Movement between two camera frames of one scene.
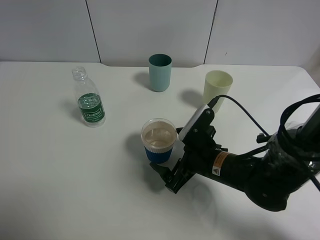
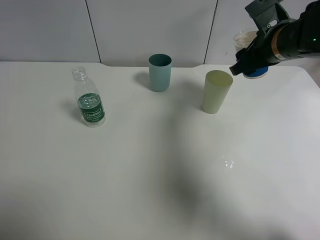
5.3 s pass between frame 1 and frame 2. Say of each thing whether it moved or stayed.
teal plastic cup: stayed
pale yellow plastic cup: stayed
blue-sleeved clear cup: moved
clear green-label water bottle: stayed
